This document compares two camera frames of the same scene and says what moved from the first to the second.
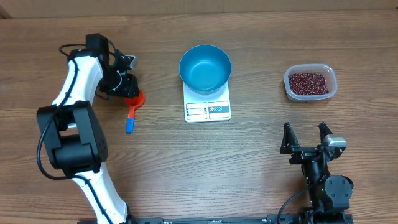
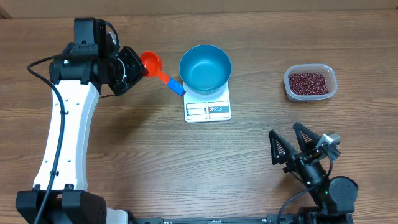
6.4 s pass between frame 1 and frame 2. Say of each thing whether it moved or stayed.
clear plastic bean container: stayed
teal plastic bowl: stayed
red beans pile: stayed
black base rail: stayed
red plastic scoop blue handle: moved
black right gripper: moved
